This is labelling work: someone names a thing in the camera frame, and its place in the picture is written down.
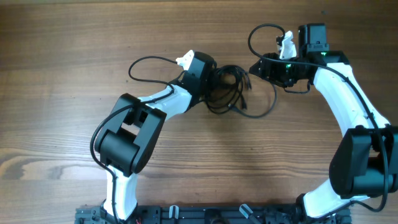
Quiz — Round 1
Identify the black USB cable bundle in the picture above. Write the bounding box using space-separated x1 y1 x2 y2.
203 64 278 119

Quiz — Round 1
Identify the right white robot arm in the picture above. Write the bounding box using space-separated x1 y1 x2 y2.
249 23 397 222

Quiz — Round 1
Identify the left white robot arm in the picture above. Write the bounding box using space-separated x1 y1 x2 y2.
90 50 216 223

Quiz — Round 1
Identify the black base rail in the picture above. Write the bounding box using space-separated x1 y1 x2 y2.
75 204 352 224

